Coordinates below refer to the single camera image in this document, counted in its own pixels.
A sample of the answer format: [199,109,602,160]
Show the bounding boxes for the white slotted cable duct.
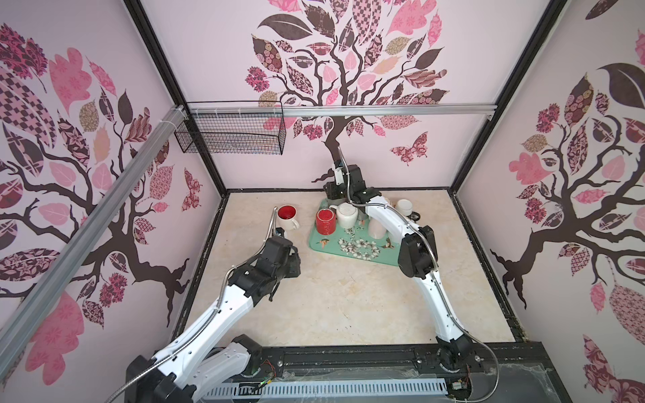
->
[202,379,448,402]

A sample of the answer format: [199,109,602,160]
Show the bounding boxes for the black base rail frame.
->
[125,342,570,403]

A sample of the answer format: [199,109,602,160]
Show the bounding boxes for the white mug red inside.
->
[277,205,300,231]

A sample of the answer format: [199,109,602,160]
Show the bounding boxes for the pale pink mug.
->
[368,218,387,240]

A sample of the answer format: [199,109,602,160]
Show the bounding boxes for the aluminium rail left wall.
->
[1,105,186,376]

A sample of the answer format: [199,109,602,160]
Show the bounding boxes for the black wire basket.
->
[175,101,287,155]

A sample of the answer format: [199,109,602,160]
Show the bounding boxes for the red mug black handle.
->
[316,208,337,236]

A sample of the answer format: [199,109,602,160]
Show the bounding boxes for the white ribbed base mug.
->
[330,203,359,229]

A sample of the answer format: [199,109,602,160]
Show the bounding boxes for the green floral serving tray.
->
[308,211,401,266]

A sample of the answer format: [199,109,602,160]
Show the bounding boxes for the white and black mug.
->
[395,199,421,223]

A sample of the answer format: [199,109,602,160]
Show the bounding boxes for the aluminium rail back wall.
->
[189,102,497,118]

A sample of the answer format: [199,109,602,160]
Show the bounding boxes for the aluminium rail wall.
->
[189,102,497,118]
[1,105,186,376]

